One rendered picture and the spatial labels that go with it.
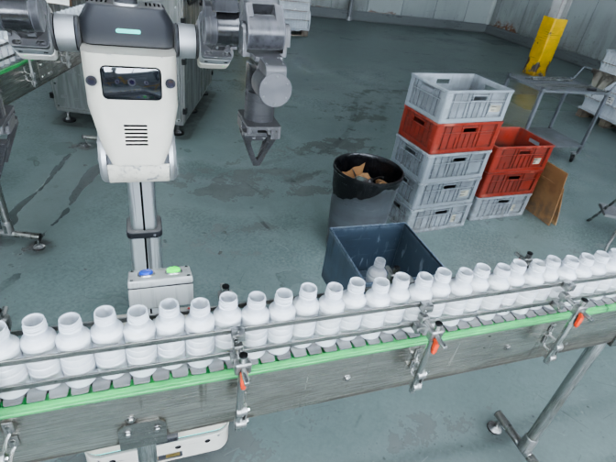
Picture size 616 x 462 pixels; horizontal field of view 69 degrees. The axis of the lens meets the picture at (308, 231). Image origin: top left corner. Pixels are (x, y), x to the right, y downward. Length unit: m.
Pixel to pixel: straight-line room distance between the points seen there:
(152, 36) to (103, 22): 0.12
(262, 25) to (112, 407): 0.79
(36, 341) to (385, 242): 1.21
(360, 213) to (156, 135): 1.71
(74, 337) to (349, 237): 1.02
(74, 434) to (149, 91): 0.83
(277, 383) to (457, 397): 1.52
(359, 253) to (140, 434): 0.99
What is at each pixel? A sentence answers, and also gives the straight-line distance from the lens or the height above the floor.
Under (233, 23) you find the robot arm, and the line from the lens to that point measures 1.21.
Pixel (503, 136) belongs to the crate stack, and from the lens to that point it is 4.32.
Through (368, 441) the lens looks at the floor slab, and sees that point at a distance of 2.18.
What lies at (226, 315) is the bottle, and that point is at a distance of 0.95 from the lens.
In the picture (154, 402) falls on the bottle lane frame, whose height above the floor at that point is 0.95.
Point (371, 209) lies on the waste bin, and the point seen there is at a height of 0.45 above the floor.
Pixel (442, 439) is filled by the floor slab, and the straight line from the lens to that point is 2.31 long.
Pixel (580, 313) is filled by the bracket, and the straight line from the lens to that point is 1.39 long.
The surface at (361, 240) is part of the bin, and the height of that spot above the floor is 0.88.
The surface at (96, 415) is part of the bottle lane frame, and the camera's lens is 1.07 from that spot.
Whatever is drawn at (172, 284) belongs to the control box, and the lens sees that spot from 1.06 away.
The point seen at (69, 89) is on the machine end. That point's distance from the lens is 4.86.
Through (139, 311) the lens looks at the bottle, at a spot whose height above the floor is 1.15.
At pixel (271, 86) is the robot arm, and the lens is 0.79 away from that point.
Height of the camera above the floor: 1.80
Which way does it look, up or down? 33 degrees down
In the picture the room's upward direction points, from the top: 9 degrees clockwise
